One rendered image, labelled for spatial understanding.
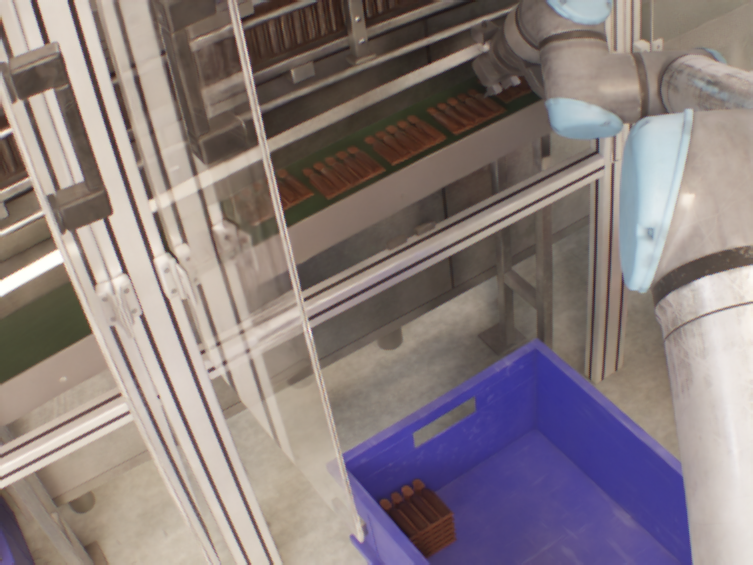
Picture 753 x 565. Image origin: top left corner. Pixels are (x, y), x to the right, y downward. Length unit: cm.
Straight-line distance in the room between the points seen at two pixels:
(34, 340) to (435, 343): 104
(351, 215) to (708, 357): 98
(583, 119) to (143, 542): 126
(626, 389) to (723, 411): 151
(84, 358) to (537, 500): 77
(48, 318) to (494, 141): 77
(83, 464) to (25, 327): 50
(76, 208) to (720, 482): 49
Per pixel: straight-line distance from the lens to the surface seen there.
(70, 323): 144
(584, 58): 117
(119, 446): 191
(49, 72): 67
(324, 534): 189
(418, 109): 164
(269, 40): 147
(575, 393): 153
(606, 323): 196
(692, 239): 59
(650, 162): 60
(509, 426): 165
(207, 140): 75
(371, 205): 149
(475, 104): 161
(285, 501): 195
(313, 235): 146
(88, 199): 72
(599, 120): 116
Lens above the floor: 156
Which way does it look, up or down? 42 degrees down
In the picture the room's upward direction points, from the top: 9 degrees counter-clockwise
